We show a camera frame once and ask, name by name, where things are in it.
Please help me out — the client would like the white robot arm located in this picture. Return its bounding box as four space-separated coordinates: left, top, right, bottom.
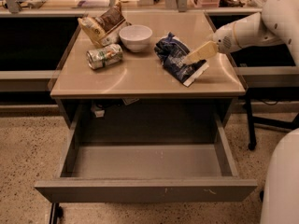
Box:
185 0 299 224

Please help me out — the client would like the white ceramic bowl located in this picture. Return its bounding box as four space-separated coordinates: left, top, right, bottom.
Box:
119 25 152 52

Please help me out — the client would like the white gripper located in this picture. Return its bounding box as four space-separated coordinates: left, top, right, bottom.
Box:
183 22 240 65

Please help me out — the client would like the crushed green soda can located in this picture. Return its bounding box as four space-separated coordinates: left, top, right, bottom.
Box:
86 44 122 70

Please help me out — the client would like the black stand leg with caster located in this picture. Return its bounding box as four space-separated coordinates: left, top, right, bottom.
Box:
244 94 256 151

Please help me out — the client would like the brown and yellow snack bag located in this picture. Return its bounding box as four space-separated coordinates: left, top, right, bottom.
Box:
78 2 130 48

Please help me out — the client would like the blue chip bag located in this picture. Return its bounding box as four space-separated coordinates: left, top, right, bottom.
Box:
154 32 209 87

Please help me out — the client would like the beige topped drawer cabinet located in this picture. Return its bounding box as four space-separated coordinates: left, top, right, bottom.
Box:
50 10 249 129

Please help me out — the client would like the open grey top drawer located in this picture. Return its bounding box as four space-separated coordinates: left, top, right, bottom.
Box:
35 105 257 203

